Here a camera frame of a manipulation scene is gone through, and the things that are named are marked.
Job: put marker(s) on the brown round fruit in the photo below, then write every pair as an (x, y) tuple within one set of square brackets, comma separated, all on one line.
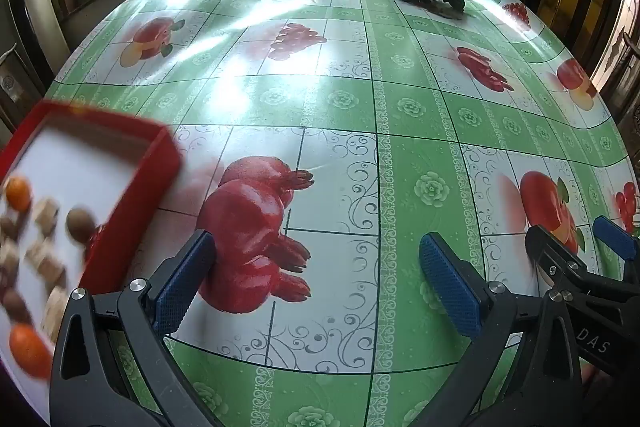
[(80, 224), (15, 306), (7, 227)]

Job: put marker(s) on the green fruit-print tablecloth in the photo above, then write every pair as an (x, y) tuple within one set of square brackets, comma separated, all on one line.
[(350, 117)]

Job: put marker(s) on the orange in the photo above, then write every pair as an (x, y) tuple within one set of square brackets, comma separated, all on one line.
[(17, 193), (30, 351)]

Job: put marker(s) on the cream tall appliance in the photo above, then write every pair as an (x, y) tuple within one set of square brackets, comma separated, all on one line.
[(37, 7)]

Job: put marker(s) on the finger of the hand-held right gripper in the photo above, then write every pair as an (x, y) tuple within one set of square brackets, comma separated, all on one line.
[(617, 239), (555, 257)]

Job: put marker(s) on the wooden chair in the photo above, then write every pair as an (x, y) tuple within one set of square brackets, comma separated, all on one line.
[(631, 57)]

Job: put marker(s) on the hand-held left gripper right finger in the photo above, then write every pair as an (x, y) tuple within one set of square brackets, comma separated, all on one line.
[(450, 292)]

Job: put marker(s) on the red box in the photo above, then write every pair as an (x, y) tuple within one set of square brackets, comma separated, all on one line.
[(150, 167)]

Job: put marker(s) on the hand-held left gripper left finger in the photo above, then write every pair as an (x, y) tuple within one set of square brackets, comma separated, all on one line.
[(182, 289)]

